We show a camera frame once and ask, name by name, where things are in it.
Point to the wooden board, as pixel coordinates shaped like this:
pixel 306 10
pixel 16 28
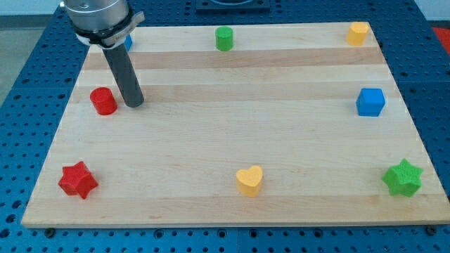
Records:
pixel 283 98

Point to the green star block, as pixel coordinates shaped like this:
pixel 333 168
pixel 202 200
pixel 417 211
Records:
pixel 403 179

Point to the green cylinder block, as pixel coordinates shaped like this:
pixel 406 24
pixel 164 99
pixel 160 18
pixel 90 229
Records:
pixel 224 38

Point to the red star block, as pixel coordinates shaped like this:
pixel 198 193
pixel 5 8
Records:
pixel 77 180

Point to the blue block behind arm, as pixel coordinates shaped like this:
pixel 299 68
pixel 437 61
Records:
pixel 128 42

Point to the yellow hexagon block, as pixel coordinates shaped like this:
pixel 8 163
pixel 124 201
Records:
pixel 356 35

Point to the red cylinder block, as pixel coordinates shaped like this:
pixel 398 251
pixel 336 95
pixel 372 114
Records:
pixel 103 100

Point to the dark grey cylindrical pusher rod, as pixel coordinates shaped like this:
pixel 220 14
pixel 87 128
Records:
pixel 123 71

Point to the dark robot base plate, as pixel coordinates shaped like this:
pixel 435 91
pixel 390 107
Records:
pixel 207 6

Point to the yellow heart block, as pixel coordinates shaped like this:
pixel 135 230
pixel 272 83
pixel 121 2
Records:
pixel 249 181

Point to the blue cube block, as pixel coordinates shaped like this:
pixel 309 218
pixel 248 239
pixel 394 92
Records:
pixel 370 102

